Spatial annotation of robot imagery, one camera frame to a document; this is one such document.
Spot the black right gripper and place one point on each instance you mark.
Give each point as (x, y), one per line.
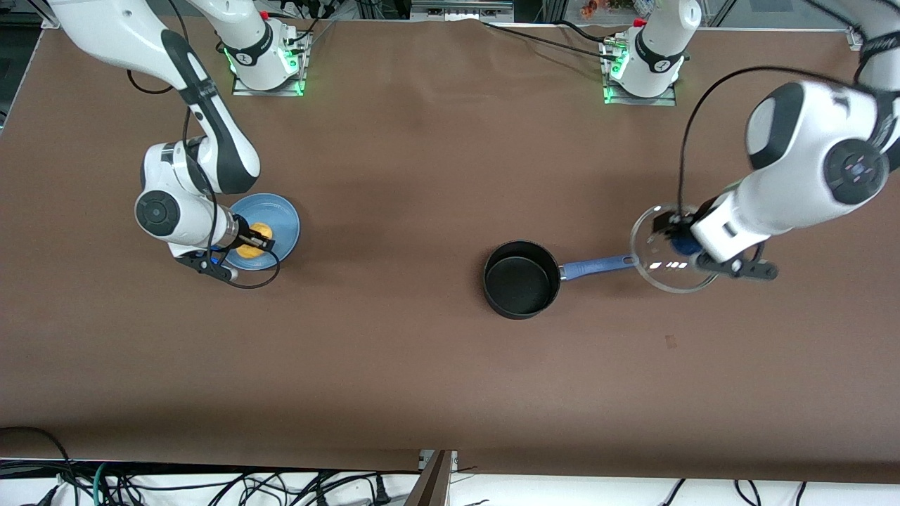
(242, 231)

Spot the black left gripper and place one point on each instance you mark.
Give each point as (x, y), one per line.
(664, 223)

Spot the yellow potato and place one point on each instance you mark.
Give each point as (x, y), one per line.
(261, 230)

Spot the glass lid with blue knob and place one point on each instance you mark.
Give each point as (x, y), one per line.
(661, 274)

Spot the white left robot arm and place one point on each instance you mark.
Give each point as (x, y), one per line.
(801, 161)

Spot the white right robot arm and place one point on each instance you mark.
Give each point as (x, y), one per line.
(218, 140)

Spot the blue round plate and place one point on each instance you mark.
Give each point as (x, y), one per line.
(285, 225)

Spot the brown table cover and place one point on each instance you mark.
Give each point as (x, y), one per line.
(422, 176)

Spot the colourful background objects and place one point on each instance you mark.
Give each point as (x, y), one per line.
(605, 7)

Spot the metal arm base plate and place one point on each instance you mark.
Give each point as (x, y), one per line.
(668, 98)
(281, 88)

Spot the aluminium frame rail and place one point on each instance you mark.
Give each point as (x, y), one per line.
(460, 8)

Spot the aluminium table post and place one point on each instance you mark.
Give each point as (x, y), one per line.
(432, 481)

